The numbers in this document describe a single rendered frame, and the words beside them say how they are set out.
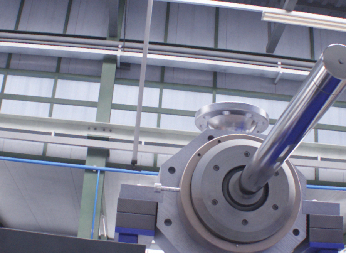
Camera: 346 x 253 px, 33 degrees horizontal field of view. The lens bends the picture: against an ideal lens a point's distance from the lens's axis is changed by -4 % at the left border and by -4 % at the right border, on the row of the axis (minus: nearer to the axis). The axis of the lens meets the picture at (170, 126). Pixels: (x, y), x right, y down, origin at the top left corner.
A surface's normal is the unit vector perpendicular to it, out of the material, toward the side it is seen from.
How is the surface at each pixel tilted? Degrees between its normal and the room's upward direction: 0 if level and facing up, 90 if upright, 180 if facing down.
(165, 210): 90
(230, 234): 124
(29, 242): 90
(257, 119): 180
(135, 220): 90
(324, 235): 90
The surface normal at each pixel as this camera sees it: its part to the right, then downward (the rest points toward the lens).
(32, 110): 0.08, -0.38
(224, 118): -0.35, 0.26
